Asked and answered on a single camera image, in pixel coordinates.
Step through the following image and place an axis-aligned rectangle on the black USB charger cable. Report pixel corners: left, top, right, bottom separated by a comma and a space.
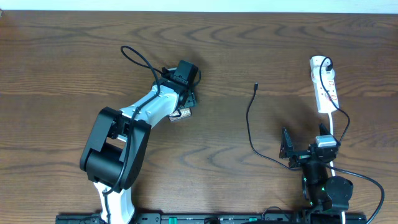
246, 57, 351, 172

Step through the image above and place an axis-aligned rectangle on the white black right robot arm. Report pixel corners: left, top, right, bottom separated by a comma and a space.
279, 124, 353, 223

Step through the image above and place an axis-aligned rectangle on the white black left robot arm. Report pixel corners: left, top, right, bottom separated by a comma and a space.
79, 81, 195, 223

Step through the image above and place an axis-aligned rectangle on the white power strip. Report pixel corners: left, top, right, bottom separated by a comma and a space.
310, 55, 339, 114

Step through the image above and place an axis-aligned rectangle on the white power strip cord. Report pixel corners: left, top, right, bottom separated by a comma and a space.
328, 112, 346, 224

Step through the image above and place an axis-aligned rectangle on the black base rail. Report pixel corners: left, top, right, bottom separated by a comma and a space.
55, 212, 368, 224

